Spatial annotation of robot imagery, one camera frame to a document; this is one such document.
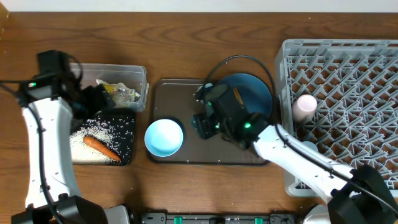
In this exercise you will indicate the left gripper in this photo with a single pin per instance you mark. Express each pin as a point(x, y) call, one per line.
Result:
point(101, 104)

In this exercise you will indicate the light blue cup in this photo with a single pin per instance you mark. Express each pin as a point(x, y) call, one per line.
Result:
point(310, 146)

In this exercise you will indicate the light blue bowl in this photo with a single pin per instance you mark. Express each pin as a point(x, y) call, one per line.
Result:
point(163, 138)

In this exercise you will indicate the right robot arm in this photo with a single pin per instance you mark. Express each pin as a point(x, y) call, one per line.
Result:
point(350, 195)

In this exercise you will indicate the clear plastic bin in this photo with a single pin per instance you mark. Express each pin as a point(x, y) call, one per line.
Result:
point(132, 77)

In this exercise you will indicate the grey dishwasher rack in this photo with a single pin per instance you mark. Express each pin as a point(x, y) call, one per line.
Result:
point(355, 84)

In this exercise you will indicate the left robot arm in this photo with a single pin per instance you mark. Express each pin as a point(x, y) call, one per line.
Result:
point(50, 101)

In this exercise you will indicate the orange carrot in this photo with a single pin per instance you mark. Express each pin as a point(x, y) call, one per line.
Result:
point(92, 142)

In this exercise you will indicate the foil snack wrapper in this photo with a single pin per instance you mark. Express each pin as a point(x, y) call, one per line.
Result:
point(122, 96)

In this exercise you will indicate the brown serving tray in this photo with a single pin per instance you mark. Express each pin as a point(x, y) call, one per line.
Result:
point(173, 99)

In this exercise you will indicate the wooden chopstick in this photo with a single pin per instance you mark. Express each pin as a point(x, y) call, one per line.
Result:
point(237, 95)

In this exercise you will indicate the white rice pile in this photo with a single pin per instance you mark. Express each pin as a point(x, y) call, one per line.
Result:
point(93, 143)

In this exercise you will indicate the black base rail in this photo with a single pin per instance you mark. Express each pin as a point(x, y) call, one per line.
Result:
point(194, 218)

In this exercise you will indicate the pink white cup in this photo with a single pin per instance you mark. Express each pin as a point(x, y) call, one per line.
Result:
point(304, 107)

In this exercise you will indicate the dark blue plate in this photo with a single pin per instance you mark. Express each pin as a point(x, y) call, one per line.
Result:
point(254, 92)

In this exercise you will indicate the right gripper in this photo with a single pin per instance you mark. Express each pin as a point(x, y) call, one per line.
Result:
point(203, 126)

